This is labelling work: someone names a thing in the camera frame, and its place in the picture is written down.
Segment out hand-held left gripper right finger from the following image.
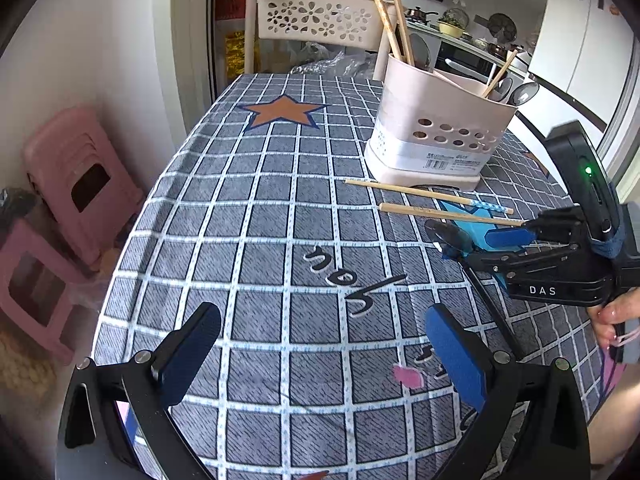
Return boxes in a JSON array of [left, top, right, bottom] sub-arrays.
[[424, 304, 591, 480]]

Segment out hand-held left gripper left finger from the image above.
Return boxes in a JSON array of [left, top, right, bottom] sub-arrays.
[[59, 302, 222, 478]]

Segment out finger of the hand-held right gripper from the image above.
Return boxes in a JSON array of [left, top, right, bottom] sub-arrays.
[[440, 242, 618, 283], [482, 206, 591, 251]]

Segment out blue-patterned wooden chopstick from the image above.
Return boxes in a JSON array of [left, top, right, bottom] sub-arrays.
[[344, 177, 515, 215]]

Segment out pink plastic utensil holder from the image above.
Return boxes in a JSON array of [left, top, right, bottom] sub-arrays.
[[364, 54, 517, 192]]

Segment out person's right forearm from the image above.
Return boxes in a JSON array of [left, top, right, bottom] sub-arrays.
[[585, 360, 640, 461]]

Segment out person's right hand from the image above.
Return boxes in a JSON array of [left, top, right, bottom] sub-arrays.
[[587, 292, 640, 351]]

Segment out white refrigerator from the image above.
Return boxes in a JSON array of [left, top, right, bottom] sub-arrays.
[[525, 0, 640, 128]]

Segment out black built-in oven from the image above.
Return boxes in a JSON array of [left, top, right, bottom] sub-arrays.
[[436, 41, 532, 82]]

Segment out grey checked tablecloth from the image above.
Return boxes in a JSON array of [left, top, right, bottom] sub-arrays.
[[92, 72, 631, 480]]

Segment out round metal strainer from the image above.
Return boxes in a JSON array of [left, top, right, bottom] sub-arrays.
[[487, 12, 514, 41]]

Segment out beige woven cushion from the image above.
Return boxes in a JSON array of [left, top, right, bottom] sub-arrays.
[[0, 330, 57, 411]]

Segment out pink plastic stool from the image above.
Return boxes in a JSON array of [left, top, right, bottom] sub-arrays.
[[22, 105, 146, 266], [0, 220, 106, 366]]

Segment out crumpled clear plastic bag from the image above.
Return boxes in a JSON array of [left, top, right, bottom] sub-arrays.
[[280, 42, 376, 80]]

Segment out yellow packet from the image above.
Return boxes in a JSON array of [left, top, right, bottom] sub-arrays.
[[224, 30, 246, 79]]

